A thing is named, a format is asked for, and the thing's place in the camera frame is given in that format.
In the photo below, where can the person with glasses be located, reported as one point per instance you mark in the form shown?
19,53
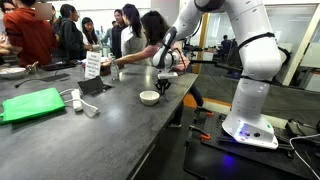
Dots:
6,8

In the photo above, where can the white bowl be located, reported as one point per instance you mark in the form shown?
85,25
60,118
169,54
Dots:
149,97

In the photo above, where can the black tablet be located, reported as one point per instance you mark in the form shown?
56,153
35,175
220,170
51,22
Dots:
58,66

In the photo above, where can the person in red hoodie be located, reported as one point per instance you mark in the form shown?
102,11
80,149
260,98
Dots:
28,36

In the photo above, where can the clear plastic water bottle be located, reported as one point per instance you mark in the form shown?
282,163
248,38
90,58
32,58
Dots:
115,70

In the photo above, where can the green fabric bag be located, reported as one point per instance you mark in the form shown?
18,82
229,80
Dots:
31,104

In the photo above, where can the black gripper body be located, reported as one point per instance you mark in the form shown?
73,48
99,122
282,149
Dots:
163,84

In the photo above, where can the white power strip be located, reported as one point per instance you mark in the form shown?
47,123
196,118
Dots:
77,99

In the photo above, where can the dark brown tray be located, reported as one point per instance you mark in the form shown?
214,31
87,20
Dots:
105,69

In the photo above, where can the orange wooden door frame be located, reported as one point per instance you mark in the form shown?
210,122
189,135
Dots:
201,43

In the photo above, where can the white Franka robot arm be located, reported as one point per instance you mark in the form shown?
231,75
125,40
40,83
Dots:
256,56

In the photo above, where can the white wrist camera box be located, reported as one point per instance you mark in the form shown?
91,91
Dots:
167,75

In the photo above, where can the person in black jacket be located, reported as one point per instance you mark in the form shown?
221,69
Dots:
71,38

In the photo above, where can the seated person in office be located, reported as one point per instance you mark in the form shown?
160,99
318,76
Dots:
226,45

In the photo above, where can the white plate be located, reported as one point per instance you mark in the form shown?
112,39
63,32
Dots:
12,72

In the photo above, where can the long dark haired woman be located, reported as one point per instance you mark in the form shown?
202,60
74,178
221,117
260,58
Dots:
89,33

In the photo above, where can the black pop-up table outlet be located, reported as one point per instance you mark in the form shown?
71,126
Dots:
92,86

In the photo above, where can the black box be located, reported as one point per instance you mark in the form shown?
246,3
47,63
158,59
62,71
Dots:
300,128

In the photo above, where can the person in dark top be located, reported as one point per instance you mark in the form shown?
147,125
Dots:
117,36

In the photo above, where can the white paper sign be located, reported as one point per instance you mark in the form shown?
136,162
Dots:
93,64

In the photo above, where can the man in grey shirt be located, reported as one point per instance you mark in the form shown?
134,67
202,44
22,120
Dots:
108,35

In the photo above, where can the orange black clamp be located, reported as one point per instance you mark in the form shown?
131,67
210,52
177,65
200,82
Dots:
205,111
200,131

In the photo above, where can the person in white top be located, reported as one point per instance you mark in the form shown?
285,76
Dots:
133,40

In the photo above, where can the black perforated base board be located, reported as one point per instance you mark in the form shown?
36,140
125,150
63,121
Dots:
233,146

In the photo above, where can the small metal cup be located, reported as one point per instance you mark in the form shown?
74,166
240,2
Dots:
33,68

